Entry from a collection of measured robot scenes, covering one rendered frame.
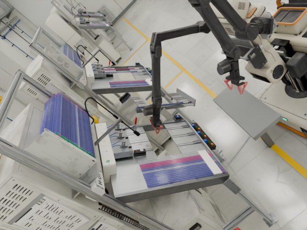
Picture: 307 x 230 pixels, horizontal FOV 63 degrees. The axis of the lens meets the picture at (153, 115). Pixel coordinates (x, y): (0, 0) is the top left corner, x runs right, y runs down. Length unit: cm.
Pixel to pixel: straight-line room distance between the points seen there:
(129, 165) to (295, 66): 129
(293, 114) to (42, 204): 189
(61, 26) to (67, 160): 490
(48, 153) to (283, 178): 180
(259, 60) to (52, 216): 153
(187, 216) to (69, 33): 501
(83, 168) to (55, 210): 24
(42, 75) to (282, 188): 231
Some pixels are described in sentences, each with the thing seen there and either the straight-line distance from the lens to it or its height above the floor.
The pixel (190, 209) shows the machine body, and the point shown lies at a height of 62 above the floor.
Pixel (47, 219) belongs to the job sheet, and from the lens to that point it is 148.
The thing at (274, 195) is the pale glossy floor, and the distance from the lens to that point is 232.
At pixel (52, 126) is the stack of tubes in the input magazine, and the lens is 141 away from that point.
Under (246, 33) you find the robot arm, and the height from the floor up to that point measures 126.
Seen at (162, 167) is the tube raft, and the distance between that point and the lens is 161.
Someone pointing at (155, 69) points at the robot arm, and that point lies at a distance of 173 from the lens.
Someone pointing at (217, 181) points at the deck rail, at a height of 75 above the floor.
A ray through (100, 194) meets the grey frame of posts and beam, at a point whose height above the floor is 133.
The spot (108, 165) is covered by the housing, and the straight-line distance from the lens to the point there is 152.
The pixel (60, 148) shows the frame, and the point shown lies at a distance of 131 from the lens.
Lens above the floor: 206
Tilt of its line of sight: 33 degrees down
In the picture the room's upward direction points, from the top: 48 degrees counter-clockwise
